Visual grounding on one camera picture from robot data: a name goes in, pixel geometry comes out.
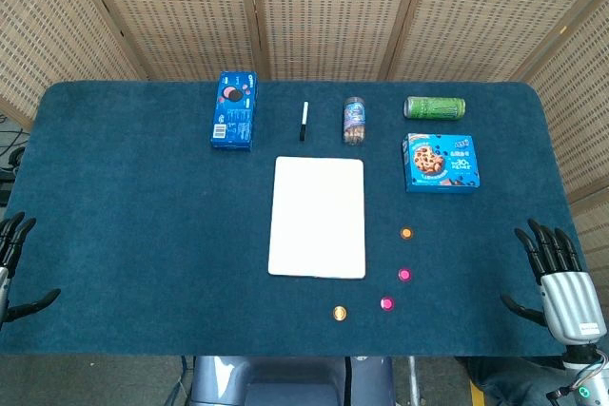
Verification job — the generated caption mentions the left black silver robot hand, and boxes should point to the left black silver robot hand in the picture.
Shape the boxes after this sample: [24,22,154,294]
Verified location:
[0,210,62,326]

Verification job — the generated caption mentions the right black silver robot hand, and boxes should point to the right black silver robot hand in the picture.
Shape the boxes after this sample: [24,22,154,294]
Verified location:
[500,218,609,345]

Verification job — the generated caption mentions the white magnetic board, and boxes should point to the white magnetic board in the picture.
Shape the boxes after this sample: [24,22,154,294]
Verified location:
[267,155,367,280]

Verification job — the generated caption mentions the dark blue denim cloth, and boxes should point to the dark blue denim cloth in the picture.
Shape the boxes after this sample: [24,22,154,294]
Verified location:
[456,356,577,406]

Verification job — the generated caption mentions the dark blue table cloth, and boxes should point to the dark blue table cloth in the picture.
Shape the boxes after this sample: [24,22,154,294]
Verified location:
[0,81,605,358]

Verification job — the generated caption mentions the metal table leg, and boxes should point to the metal table leg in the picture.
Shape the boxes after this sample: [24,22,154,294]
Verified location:
[407,356,422,406]

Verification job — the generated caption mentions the light blue cookie box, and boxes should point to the light blue cookie box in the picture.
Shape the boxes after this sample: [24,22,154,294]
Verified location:
[403,133,481,195]

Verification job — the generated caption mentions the green drink can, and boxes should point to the green drink can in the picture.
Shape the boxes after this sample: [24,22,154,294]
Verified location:
[403,96,466,121]

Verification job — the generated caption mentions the dark blue Oreo box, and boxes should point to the dark blue Oreo box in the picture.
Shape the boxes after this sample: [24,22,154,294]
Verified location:
[209,70,259,152]

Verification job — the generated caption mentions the clear snack jar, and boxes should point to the clear snack jar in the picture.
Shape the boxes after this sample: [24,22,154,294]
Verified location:
[342,96,368,145]

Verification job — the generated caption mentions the blue-grey robot torso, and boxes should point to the blue-grey robot torso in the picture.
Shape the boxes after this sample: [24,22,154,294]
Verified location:
[188,356,396,406]

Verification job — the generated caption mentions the woven bamboo folding screen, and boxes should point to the woven bamboo folding screen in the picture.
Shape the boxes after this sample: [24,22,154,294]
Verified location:
[0,0,609,312]

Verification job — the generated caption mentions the black floor cables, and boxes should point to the black floor cables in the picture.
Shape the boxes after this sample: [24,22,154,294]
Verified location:
[0,113,28,207]

